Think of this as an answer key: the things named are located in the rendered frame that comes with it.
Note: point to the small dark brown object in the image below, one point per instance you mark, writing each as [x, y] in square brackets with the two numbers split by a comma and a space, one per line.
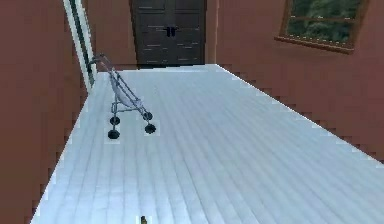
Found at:
[143, 220]

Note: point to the grey baby stroller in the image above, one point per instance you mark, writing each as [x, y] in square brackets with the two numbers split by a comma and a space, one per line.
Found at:
[125, 96]

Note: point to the brown framed window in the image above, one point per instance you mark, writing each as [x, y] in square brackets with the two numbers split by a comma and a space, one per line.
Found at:
[321, 21]

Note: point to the dark brown double door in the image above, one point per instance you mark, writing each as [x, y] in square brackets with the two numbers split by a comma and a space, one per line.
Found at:
[170, 40]

